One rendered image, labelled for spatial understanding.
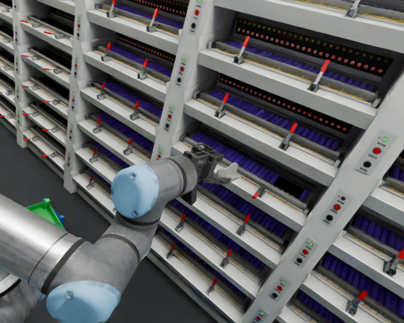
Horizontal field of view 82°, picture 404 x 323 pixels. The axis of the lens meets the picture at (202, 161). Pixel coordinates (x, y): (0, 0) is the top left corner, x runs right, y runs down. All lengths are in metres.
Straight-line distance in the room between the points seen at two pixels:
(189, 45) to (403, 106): 0.69
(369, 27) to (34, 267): 0.86
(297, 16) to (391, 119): 0.38
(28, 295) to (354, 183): 1.01
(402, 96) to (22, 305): 1.17
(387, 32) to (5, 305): 1.22
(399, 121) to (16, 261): 0.85
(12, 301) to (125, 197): 0.55
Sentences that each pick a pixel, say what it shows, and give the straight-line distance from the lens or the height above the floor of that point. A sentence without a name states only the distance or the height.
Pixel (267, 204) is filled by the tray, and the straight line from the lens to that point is 0.88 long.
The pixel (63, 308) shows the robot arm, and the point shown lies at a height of 0.76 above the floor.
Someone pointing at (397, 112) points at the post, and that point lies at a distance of 0.78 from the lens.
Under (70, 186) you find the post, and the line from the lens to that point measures 1.83.
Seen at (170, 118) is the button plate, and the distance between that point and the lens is 1.02.
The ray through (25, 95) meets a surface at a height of 0.44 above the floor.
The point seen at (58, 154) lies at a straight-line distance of 1.98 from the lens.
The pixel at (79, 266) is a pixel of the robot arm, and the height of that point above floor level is 0.80.
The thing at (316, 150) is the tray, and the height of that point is 0.96.
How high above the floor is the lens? 1.14
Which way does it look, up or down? 25 degrees down
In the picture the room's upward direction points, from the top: 20 degrees clockwise
